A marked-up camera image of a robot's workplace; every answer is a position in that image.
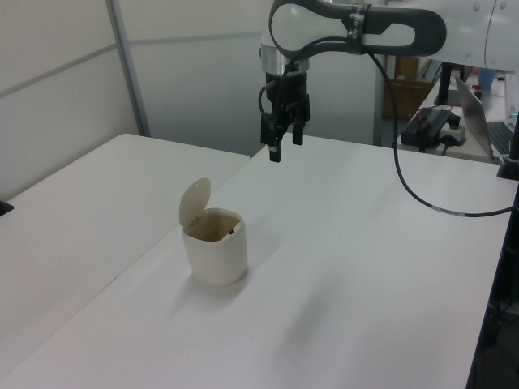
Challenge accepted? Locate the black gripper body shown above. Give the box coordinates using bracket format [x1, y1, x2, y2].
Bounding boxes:
[265, 70, 307, 126]

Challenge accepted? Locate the small white trash can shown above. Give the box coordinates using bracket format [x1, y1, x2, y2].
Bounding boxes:
[178, 176, 248, 287]

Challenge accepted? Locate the brown cardboard box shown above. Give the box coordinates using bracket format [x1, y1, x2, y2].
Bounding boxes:
[384, 56, 433, 121]

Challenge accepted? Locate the black controller box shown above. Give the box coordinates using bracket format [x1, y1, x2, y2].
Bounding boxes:
[401, 108, 453, 150]

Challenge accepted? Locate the black monitor stand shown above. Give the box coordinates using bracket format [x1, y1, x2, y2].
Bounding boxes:
[432, 62, 463, 108]

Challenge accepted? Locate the white emergency stop button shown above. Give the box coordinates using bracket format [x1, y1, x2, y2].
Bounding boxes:
[440, 114, 467, 146]

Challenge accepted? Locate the silver laptop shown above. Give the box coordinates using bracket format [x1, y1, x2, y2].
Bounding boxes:
[453, 75, 517, 161]

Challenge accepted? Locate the blue cup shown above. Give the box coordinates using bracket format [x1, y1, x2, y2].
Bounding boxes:
[478, 67, 496, 91]

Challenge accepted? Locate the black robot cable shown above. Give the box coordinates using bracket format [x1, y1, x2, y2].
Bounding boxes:
[258, 35, 517, 217]

